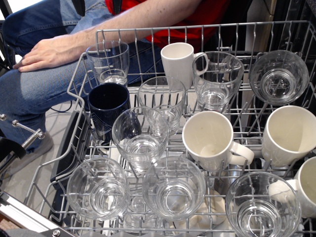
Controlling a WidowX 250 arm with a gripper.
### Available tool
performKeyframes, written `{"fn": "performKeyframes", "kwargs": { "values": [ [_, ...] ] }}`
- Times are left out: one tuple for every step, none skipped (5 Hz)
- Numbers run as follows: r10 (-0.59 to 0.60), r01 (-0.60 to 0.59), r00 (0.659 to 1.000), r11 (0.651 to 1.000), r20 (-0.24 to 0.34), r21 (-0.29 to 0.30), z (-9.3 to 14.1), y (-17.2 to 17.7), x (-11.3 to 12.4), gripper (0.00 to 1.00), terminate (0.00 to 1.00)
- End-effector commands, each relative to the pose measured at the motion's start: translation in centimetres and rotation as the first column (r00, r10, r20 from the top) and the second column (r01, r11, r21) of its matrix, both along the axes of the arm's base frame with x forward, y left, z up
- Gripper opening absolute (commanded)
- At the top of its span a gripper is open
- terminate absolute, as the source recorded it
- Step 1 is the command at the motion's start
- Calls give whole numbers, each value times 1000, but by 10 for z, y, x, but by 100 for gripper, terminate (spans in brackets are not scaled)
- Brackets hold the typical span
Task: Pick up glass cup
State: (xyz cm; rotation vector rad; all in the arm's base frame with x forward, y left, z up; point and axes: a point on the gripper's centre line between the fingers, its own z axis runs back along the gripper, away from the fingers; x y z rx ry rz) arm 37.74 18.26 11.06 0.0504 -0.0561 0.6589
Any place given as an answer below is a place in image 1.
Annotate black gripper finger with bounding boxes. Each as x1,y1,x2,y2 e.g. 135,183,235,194
72,0,85,17
112,0,122,14

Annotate clear glass cup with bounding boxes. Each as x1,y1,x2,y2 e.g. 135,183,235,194
86,40,129,86

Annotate person's bare forearm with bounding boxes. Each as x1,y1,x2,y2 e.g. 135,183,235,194
74,0,200,53

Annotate person's bare hand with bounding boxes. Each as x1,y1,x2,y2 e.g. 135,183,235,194
12,34,82,73

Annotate white mug back centre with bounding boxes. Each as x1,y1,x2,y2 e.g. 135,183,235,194
160,42,208,90

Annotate dark blue ceramic mug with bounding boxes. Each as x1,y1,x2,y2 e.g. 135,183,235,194
87,83,130,144

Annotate clear glass centre back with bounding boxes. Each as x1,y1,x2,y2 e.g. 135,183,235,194
137,76,187,136

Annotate clear glass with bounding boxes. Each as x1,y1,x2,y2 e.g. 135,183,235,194
112,107,169,173
142,156,206,221
137,76,187,136
248,50,309,105
225,171,301,237
67,157,130,220
192,51,244,113

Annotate blue denim jeans legs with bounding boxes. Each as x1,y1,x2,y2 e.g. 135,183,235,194
0,0,162,127

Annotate grey shoe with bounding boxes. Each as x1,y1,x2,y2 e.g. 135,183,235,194
4,131,53,179

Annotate clear glass far right back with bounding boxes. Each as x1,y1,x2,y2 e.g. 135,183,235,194
248,50,309,105

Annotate clear glass front left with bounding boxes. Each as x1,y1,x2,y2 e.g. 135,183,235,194
67,157,130,220

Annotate large white mug right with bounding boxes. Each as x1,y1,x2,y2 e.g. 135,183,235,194
262,106,316,167

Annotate white cloth under rack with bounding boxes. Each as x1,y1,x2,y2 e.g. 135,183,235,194
169,189,235,237

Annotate clear glass front right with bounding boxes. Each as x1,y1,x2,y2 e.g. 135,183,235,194
225,171,301,237

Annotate white mug far right edge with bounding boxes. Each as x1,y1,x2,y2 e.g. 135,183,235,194
268,157,316,218

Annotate chrome metal handle left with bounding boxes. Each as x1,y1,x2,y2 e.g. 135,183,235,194
0,114,50,150

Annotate grey wire dishwasher rack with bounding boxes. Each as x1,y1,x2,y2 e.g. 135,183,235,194
25,20,316,237

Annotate white mug centre with handle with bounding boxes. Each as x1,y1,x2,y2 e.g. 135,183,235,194
182,111,254,172

